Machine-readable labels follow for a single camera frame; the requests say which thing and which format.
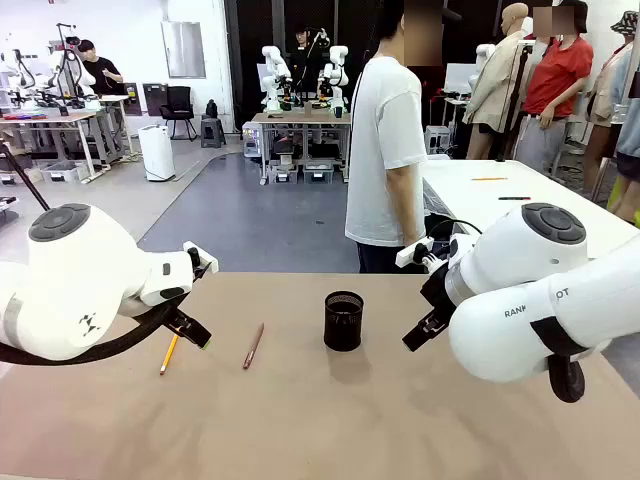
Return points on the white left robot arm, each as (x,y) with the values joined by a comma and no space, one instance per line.
(75,280)

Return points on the black mesh pen holder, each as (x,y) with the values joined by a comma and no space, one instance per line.
(343,330)

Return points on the computer tower with lights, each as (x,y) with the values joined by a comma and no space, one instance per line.
(252,140)

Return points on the person's right forearm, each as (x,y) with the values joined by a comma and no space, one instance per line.
(412,220)

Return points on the wooden background table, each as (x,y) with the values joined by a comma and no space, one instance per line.
(290,118)

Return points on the white table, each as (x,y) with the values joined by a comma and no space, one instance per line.
(465,195)

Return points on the black display panel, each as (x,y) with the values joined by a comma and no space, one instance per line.
(130,99)
(154,99)

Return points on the red-brown pencil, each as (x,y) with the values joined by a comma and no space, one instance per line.
(253,346)

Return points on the person in red shirt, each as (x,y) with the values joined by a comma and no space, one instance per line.
(555,85)

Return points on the mannequin in beige jacket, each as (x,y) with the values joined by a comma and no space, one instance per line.
(492,95)

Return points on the white air purifier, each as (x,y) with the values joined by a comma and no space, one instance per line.
(156,155)

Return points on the wooden top workbench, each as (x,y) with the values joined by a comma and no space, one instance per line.
(45,117)

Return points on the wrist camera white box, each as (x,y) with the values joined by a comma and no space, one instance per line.
(207,261)
(407,255)

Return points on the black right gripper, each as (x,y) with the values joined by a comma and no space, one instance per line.
(439,292)

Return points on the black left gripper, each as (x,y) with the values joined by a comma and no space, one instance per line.
(176,314)

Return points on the white plastic crate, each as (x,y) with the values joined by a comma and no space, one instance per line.
(65,173)

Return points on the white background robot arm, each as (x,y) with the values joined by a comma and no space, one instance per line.
(272,75)
(336,70)

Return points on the person in black with glasses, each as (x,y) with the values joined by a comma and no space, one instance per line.
(302,60)

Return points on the clear storage bin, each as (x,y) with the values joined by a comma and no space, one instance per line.
(318,173)
(284,174)

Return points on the black office chair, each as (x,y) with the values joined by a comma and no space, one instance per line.
(177,102)

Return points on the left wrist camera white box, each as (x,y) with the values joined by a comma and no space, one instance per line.
(207,261)

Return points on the silver wall panel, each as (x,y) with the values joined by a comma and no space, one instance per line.
(182,50)

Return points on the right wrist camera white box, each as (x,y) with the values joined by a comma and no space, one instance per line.
(407,255)

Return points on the man in black T-shirt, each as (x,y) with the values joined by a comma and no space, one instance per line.
(102,72)

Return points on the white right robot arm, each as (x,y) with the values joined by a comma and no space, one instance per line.
(525,260)

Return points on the yellow pencil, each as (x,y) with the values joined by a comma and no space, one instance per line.
(169,355)

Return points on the black bag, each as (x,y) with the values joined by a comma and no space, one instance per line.
(212,109)

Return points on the person's right hand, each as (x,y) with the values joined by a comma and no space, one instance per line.
(415,239)

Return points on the white board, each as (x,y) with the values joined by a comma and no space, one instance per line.
(457,77)

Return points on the person in white T-shirt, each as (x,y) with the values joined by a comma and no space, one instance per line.
(380,150)

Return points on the white computer case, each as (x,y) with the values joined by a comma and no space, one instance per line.
(437,139)

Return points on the grey step stool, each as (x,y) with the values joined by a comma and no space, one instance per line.
(212,131)

